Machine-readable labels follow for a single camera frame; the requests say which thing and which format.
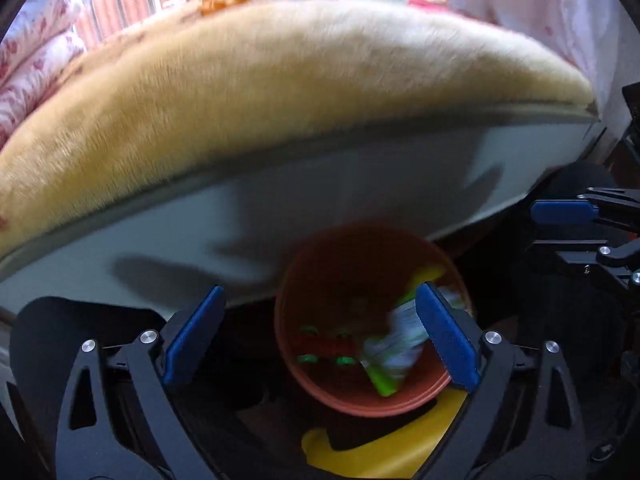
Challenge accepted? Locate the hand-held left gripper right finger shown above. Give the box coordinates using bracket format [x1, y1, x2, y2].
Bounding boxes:
[415, 282, 586, 480]

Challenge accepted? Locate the barred window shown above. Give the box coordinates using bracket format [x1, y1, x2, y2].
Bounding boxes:
[60, 0, 231, 43]

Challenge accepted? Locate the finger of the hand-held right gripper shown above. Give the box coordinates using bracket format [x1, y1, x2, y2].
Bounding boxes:
[552, 239, 640, 292]
[531, 187, 640, 233]

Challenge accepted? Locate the orange plastic bin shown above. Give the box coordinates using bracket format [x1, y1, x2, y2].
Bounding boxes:
[274, 223, 473, 417]

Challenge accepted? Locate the orange green wrapper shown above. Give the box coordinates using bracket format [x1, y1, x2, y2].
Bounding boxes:
[296, 325, 362, 367]

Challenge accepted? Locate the white green snack wrapper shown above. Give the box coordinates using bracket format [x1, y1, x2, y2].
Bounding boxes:
[360, 266, 468, 396]

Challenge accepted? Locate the fuzzy yellow blanket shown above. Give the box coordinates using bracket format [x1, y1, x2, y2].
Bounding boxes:
[0, 0, 596, 256]

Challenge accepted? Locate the pale pink curtain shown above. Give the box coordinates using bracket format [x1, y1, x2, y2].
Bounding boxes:
[420, 0, 636, 126]

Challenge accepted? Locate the floral quilt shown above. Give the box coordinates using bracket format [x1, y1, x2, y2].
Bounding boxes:
[0, 0, 88, 151]

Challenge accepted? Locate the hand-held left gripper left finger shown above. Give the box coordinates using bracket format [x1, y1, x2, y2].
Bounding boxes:
[56, 285, 228, 480]

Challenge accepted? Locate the yellow plastic stool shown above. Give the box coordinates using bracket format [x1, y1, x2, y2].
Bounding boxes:
[301, 390, 468, 478]

